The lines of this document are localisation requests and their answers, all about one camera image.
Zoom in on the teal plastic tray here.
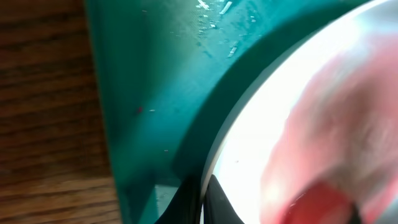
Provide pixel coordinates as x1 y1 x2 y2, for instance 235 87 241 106
86 0 360 223

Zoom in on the light blue plate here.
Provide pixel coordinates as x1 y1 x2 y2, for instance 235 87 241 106
201 1 397 223

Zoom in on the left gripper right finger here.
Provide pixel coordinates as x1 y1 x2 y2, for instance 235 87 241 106
203 175 244 224

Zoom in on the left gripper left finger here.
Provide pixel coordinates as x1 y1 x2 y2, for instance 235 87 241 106
155 176 201 224

